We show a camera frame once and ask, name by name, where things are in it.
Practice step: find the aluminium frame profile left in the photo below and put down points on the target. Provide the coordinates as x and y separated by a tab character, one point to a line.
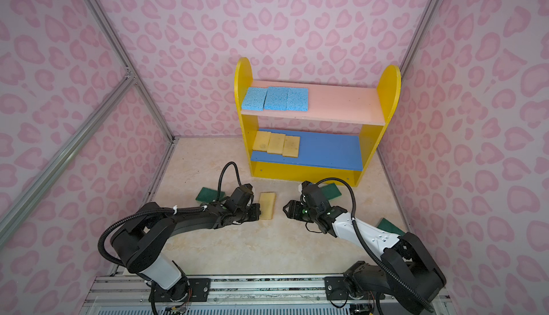
63	70

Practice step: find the aluminium frame profile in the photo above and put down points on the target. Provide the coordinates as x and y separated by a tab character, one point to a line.
420	32
63	70

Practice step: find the blue sponge floor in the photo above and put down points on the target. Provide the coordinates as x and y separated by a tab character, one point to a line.
276	98
297	99

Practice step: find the yellow sponge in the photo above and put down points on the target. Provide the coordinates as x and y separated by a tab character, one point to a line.
276	143

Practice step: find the yellow sponge shelf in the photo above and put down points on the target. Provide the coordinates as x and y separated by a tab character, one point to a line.
261	141

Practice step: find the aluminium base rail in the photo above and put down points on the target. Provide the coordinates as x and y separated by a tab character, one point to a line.
239	294

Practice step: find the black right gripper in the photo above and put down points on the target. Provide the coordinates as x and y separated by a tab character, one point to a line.
293	210

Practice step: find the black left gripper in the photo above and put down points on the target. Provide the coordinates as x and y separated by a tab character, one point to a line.
256	212

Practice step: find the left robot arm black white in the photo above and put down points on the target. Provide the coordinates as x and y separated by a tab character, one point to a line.
137	241

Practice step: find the yellow sponge floor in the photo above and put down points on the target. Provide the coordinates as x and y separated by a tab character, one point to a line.
291	146
267	203

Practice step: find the yellow wooden shelf unit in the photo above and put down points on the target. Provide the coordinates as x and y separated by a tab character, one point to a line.
339	133

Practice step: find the green scouring pad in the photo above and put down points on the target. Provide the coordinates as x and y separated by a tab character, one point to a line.
388	226
206	195
331	191

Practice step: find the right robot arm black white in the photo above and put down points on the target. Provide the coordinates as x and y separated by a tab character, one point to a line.
402	266

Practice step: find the aluminium frame profile right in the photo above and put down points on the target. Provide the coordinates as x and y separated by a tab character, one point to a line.
420	32

